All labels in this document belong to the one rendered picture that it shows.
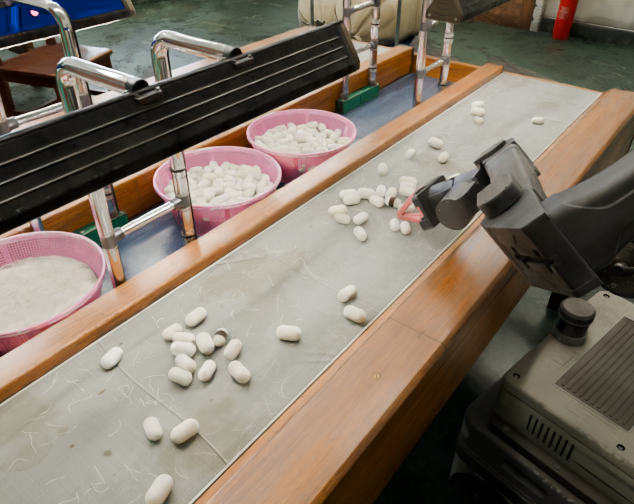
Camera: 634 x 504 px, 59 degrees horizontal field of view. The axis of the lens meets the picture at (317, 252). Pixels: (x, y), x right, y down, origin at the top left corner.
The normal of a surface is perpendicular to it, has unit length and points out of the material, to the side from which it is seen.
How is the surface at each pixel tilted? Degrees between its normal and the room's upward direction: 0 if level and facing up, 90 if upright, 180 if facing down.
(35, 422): 0
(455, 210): 94
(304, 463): 0
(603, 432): 0
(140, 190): 90
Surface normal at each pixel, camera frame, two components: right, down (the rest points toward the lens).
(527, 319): 0.00, -0.81
